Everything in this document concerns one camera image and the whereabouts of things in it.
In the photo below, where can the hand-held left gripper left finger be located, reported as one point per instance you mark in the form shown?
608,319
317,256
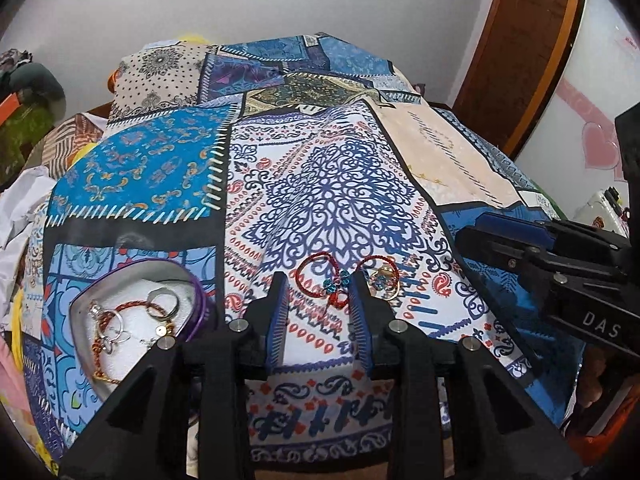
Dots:
277,320

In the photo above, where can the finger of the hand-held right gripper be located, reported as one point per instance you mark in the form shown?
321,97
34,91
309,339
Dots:
500,255
515,222

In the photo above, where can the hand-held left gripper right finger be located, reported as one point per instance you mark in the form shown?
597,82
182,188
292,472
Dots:
361,320

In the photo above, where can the silver bangle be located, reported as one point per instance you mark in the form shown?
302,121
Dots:
150,307

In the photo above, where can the purple heart-shaped tin box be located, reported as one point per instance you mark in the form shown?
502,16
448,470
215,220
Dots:
135,285

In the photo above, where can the person's right forearm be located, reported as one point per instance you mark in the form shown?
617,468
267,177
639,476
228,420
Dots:
610,420

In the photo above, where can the person's right hand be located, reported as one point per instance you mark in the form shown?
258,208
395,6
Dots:
587,375

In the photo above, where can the gold bangle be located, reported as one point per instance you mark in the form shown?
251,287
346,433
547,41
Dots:
385,275

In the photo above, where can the patchwork printed blanket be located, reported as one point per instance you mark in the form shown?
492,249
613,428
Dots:
325,185

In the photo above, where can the white heart-print wardrobe door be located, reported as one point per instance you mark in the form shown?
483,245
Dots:
590,85

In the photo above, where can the brown wooden door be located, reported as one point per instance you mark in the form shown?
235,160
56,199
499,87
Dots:
525,35

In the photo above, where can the orange striped blanket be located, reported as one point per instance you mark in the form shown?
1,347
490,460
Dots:
75,137

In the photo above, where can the pink plush toy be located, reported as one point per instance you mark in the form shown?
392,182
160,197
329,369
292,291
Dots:
7,375

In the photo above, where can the white crumpled cloth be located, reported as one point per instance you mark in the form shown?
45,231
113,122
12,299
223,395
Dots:
20,220

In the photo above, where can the yellow plastic object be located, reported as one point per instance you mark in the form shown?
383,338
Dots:
192,37

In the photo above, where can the green patterned cloth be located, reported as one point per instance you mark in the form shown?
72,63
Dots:
25,140

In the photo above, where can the grey-green cushion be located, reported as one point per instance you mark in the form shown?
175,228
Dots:
42,90

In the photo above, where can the orange box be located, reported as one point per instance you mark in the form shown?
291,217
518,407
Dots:
9,107

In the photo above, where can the pile of clothes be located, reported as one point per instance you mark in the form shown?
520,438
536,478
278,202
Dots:
15,62

